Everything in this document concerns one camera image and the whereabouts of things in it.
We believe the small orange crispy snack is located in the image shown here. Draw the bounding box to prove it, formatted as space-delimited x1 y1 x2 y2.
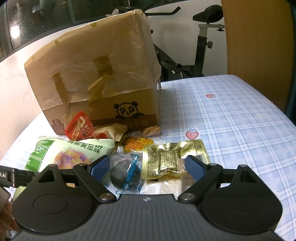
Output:
142 126 162 138

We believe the wooden wardrobe panel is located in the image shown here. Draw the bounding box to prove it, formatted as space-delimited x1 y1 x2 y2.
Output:
221 0 294 110

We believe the cardboard box with plastic liner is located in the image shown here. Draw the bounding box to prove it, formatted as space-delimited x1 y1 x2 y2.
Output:
24 9 161 135

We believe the red snack packet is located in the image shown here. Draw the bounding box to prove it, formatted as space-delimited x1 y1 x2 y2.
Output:
65 111 94 141

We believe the beige cake bar packet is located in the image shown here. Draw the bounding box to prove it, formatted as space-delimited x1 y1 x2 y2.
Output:
94 123 127 142

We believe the small yellow snack packet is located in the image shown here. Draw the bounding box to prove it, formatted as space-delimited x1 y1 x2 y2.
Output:
123 137 154 152

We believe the plaid bed sheet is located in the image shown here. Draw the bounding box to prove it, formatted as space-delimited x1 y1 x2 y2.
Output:
0 74 296 241

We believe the white wafer packet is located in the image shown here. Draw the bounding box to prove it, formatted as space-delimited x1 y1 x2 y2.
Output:
140 175 195 198

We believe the dark window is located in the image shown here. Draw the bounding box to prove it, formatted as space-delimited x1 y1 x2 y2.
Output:
0 0 176 63

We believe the white cloth on handlebar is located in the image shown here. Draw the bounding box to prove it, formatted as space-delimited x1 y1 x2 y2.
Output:
106 9 120 18

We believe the person right hand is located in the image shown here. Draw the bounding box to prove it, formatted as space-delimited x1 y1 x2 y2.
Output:
1 187 20 240

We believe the pale green cucumber chips bag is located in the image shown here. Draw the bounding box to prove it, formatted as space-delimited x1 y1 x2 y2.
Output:
25 137 115 172

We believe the dark bun clear blue packet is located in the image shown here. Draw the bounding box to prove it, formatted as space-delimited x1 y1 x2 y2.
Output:
100 146 144 197

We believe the gold foil snack packet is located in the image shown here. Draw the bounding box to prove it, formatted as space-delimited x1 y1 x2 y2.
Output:
142 140 210 180

